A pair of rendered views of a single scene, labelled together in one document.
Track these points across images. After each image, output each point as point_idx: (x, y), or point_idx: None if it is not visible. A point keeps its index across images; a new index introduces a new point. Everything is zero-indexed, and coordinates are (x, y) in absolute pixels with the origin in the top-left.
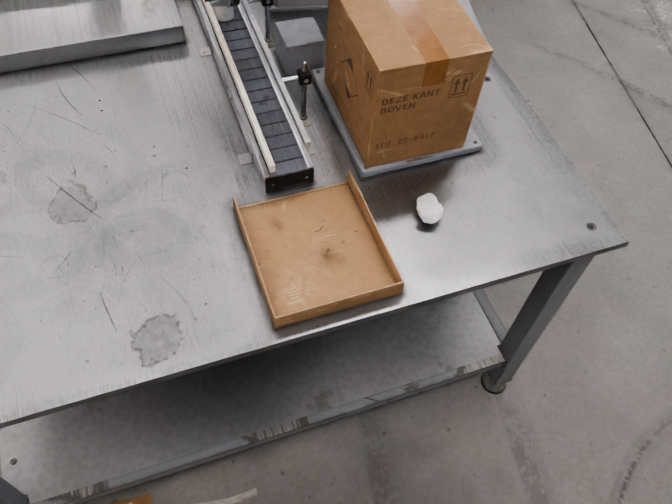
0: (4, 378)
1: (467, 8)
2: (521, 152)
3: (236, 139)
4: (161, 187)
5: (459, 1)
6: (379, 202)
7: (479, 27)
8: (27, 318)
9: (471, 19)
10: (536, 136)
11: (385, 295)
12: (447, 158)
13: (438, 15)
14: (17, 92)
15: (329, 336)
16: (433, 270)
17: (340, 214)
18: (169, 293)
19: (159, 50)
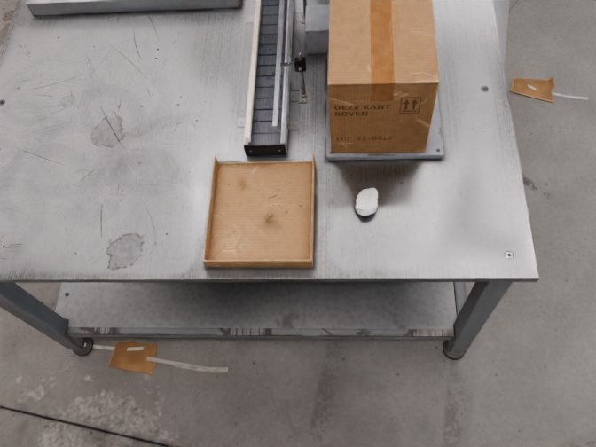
0: (23, 249)
1: (503, 11)
2: (480, 168)
3: (243, 103)
4: (173, 132)
5: (499, 3)
6: (331, 185)
7: (505, 34)
8: (50, 211)
9: (501, 24)
10: (503, 156)
11: (297, 265)
12: (409, 159)
13: (407, 37)
14: (105, 31)
15: None
16: (347, 255)
17: (294, 188)
18: (145, 218)
19: (217, 11)
